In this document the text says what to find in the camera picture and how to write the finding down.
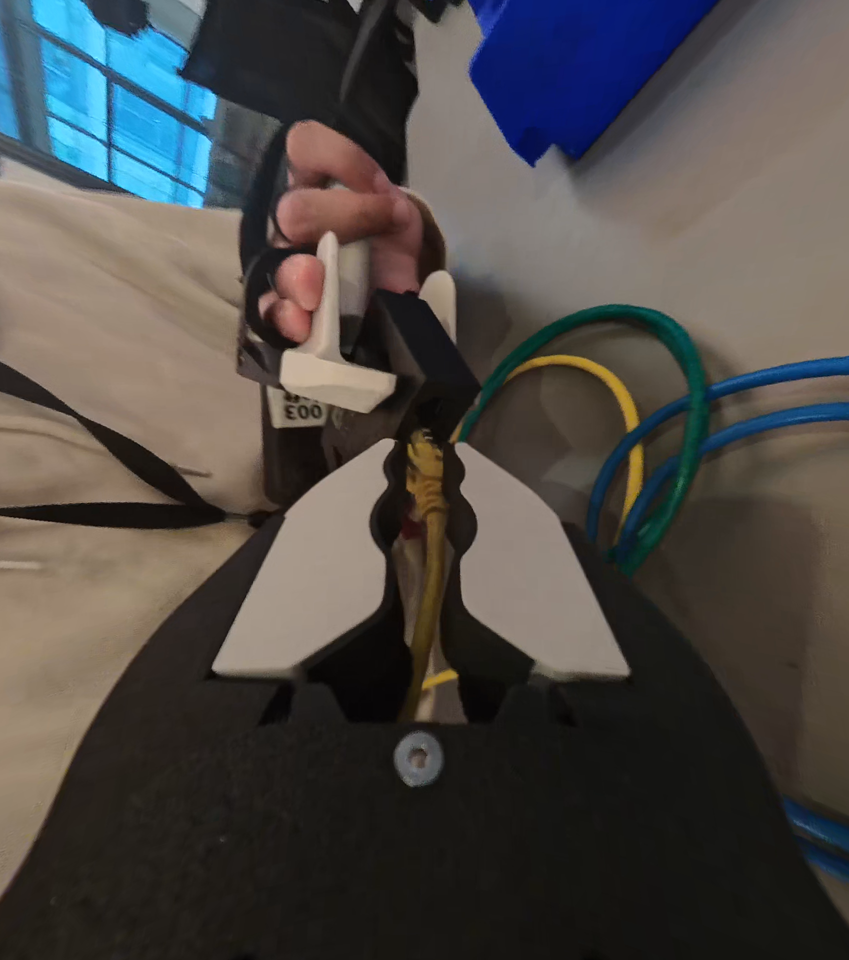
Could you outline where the blue ethernet cable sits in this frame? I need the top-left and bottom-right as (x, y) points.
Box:
(585, 352), (849, 909)

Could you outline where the person's cream sweatshirt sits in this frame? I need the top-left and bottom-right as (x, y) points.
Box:
(0, 171), (287, 960)

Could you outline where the black network switch box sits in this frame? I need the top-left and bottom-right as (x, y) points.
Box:
(375, 291), (483, 444)

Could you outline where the window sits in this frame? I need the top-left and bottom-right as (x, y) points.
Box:
(0, 0), (219, 210)

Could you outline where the black strap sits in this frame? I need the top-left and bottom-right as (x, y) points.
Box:
(0, 336), (279, 532)

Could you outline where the green ethernet cable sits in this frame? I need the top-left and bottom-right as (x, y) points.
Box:
(458, 303), (712, 577)

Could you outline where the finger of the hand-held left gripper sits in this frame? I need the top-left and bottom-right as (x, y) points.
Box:
(420, 268), (461, 354)
(278, 346), (399, 414)

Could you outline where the blue plastic bin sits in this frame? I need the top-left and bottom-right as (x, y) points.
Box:
(467, 0), (723, 168)

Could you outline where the person's left hand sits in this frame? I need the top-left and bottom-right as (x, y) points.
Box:
(258, 121), (427, 345)

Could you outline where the dark cloth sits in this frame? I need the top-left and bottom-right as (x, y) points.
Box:
(179, 0), (422, 185)

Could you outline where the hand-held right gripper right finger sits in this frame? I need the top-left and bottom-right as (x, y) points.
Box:
(454, 441), (632, 685)

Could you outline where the yellow ethernet cable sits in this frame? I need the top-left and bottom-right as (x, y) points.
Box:
(394, 352), (647, 723)

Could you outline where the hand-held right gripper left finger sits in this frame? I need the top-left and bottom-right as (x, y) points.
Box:
(210, 438), (399, 680)

